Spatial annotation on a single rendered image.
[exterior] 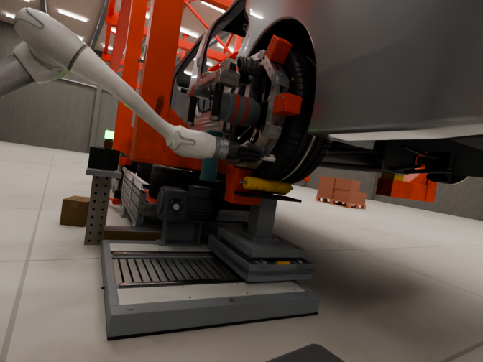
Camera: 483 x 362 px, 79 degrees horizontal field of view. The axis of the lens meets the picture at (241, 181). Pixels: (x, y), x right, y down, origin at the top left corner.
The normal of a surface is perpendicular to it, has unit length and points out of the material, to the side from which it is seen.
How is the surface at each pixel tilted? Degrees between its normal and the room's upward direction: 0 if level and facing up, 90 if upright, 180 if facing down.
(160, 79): 90
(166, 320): 90
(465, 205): 90
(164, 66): 90
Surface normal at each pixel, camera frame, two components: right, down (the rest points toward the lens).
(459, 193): -0.84, -0.11
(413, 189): 0.45, 0.11
